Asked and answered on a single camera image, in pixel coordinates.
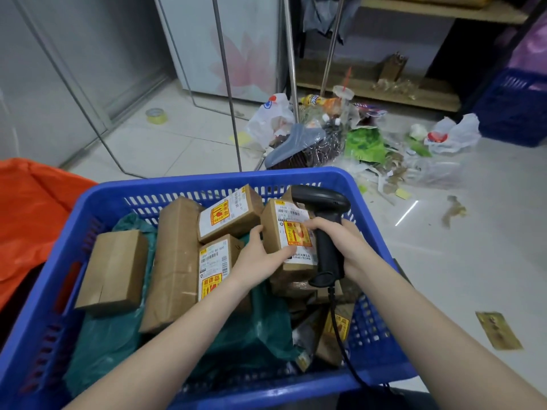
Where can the yellow tape roll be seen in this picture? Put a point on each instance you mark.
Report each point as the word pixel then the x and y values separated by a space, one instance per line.
pixel 156 120

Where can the heap of torn paper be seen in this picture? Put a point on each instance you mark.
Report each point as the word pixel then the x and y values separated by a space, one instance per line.
pixel 393 175

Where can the white bag with red lid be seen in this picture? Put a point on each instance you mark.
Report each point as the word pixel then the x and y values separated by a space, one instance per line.
pixel 461 132

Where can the dark blue plastic crate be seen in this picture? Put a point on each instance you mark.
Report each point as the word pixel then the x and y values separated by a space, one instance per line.
pixel 513 110

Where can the white paper bowl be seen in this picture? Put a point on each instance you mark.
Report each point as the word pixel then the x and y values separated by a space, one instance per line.
pixel 418 132

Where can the wooden shelf unit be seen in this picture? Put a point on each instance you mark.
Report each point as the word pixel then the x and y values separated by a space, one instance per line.
pixel 427 100

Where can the dark green mailer bag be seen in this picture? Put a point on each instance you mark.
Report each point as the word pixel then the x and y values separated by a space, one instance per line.
pixel 107 337

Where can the red blue snack packet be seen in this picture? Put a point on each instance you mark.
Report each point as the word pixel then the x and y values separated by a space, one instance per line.
pixel 372 113

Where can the person's right forearm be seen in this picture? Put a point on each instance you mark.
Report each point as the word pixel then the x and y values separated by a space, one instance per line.
pixel 448 345

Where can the white bag red blue logo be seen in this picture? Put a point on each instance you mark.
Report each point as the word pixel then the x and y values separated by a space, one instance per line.
pixel 265 121

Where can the orange plastic bag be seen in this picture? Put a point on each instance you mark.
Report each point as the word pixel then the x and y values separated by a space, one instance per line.
pixel 34 217

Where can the white fridge pink flower print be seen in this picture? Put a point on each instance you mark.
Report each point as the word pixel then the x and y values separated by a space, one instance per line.
pixel 248 38

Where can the pile of cardboard parcels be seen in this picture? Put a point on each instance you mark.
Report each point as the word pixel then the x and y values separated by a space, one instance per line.
pixel 175 260

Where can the blue plastic basket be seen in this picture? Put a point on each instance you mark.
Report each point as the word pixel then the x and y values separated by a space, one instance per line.
pixel 213 180

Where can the person's left forearm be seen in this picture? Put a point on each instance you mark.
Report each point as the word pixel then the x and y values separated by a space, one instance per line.
pixel 162 354

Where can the small yellow note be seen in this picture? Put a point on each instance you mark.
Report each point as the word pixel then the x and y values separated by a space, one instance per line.
pixel 403 194

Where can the orange snack packet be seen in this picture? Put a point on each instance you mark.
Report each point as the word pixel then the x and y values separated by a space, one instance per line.
pixel 325 104

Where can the small brown carton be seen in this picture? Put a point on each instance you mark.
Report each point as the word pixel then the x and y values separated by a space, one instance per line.
pixel 392 68

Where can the dark metal tube frame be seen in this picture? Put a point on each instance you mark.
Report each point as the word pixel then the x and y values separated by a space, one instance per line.
pixel 227 81

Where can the plastic cup red straw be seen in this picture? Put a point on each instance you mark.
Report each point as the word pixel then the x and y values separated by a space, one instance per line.
pixel 343 93

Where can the brown paper scrap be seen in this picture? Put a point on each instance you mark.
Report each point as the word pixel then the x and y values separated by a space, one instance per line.
pixel 453 211

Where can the pink plastic bag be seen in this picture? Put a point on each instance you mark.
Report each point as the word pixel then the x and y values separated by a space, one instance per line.
pixel 532 51

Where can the person's left hand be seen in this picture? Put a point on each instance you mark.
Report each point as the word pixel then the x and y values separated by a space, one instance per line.
pixel 252 264

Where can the yellow paper sheet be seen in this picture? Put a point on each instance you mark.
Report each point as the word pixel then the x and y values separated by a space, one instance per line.
pixel 241 138

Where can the crumpled clear plastic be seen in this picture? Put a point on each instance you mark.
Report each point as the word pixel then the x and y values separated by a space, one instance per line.
pixel 395 86

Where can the dark patterned plastic bag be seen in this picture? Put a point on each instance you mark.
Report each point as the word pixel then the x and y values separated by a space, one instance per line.
pixel 327 149

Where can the grey cloth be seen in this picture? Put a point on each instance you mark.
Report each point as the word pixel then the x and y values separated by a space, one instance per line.
pixel 325 14

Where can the clear plastic wrap heap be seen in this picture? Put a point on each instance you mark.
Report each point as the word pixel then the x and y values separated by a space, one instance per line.
pixel 436 172

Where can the person's right hand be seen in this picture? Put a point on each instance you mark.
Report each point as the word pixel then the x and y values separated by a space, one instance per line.
pixel 354 251

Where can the gold foil card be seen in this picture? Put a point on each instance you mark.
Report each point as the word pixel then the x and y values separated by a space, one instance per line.
pixel 498 330

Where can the green plastic scrap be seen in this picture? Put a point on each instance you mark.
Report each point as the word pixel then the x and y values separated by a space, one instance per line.
pixel 419 148

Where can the shiny steel tube frame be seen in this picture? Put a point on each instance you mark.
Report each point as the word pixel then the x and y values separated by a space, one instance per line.
pixel 290 59

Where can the steel pole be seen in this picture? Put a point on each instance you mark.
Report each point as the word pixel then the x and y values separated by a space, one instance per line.
pixel 332 46

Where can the green plastic bag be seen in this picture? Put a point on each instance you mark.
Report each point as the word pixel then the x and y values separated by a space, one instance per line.
pixel 365 147

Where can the labelled cardboard parcel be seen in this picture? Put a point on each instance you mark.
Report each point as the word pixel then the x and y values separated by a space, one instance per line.
pixel 230 213
pixel 213 264
pixel 282 217

